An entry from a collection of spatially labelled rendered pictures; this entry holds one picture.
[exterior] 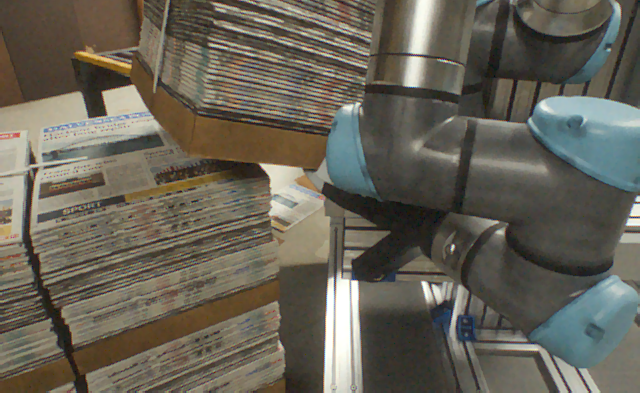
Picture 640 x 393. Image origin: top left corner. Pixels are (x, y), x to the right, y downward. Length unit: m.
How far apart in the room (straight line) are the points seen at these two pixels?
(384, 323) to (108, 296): 0.80
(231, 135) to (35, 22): 3.96
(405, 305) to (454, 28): 1.04
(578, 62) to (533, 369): 0.78
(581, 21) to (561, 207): 0.36
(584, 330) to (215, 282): 0.46
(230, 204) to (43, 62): 3.91
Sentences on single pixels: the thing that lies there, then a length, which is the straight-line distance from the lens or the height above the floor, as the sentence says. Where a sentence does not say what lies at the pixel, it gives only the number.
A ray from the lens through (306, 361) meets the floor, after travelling 1.41.
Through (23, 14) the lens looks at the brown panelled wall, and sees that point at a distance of 4.36.
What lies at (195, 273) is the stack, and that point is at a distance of 0.62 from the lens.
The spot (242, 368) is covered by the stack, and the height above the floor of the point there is 0.49.
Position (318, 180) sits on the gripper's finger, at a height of 0.85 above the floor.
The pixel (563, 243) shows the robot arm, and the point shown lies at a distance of 0.34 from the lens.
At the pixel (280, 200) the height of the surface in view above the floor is 0.01.
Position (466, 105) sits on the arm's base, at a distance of 0.71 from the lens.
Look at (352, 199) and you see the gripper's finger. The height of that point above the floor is 0.85.
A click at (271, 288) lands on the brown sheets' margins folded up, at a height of 0.64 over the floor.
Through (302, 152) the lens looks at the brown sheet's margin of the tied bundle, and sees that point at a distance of 0.51.
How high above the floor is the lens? 1.09
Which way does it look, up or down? 28 degrees down
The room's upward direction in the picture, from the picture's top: straight up
